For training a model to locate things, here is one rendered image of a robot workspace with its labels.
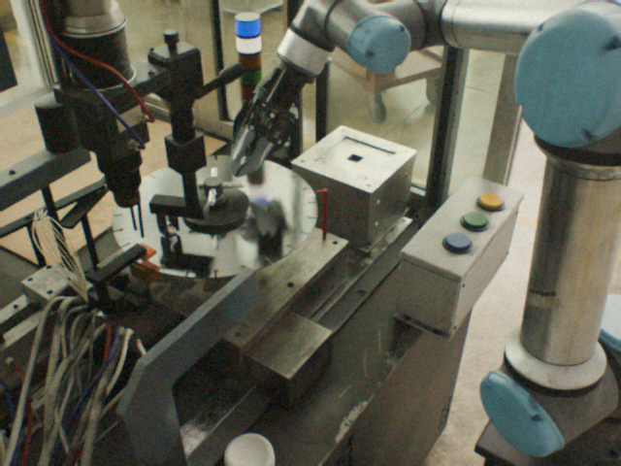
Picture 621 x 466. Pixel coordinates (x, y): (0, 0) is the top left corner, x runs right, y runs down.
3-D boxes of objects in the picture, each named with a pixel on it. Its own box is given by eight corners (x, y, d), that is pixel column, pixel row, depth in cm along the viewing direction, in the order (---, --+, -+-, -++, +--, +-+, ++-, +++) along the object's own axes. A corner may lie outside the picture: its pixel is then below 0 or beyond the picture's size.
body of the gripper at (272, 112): (237, 130, 98) (275, 59, 94) (240, 115, 106) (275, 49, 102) (281, 152, 100) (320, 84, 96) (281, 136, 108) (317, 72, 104)
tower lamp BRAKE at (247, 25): (246, 26, 121) (245, 11, 119) (265, 31, 119) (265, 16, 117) (230, 34, 118) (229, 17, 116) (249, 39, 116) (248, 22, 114)
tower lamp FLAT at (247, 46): (247, 43, 123) (246, 27, 121) (266, 48, 121) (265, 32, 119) (232, 50, 120) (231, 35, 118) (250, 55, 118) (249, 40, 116)
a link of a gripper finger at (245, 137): (215, 178, 103) (242, 128, 100) (219, 165, 109) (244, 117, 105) (234, 186, 104) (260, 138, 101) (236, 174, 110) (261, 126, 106)
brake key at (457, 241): (450, 238, 109) (452, 228, 108) (473, 247, 107) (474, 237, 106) (441, 250, 107) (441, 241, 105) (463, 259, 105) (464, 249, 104)
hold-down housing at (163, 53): (193, 155, 95) (177, 20, 82) (213, 167, 92) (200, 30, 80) (162, 170, 92) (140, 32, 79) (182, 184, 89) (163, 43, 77)
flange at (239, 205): (264, 206, 106) (263, 193, 104) (214, 239, 99) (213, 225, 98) (215, 182, 111) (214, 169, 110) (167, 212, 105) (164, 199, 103)
